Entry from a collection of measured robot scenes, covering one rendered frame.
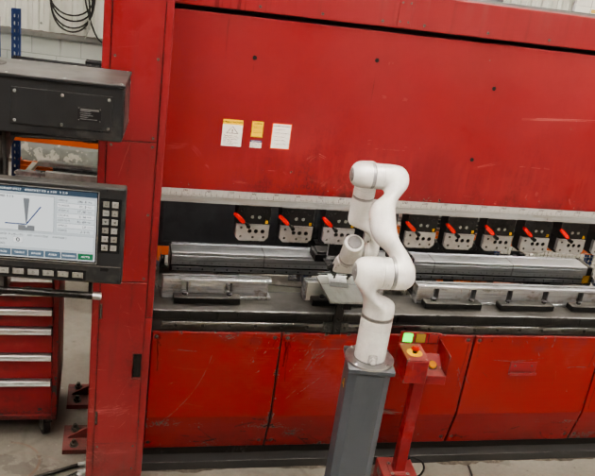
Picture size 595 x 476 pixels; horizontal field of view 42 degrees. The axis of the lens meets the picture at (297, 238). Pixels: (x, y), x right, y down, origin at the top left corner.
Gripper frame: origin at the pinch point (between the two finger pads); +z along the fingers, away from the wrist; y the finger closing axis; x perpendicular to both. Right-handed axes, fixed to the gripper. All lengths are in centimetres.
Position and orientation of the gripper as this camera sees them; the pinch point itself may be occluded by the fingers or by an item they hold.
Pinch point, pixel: (341, 274)
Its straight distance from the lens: 355.3
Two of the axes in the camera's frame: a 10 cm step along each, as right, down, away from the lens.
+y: -9.9, -1.1, -0.9
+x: -0.5, 8.8, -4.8
